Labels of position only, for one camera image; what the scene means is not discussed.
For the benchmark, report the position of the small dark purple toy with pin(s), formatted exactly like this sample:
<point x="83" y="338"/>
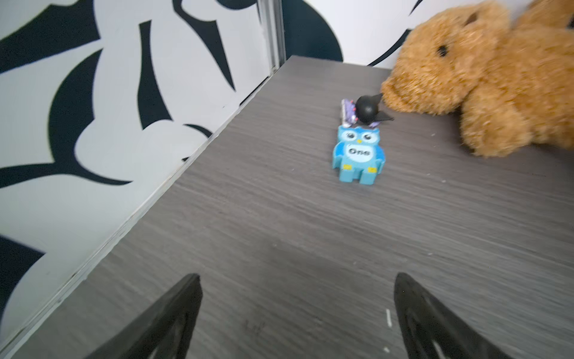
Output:
<point x="363" y="112"/>

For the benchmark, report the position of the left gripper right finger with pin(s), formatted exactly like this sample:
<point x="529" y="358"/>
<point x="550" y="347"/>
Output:
<point x="431" y="330"/>

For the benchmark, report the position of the brown teddy bear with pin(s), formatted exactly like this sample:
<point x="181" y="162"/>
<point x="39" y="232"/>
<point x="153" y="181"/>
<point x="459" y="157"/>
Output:
<point x="510" y="79"/>

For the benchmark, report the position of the aluminium frame rail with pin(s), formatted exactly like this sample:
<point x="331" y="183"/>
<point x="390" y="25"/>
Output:
<point x="271" y="17"/>

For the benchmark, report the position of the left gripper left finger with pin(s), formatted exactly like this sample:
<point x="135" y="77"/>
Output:
<point x="163" y="330"/>

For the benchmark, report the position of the blue robot toy figure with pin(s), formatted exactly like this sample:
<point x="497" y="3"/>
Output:
<point x="358" y="155"/>

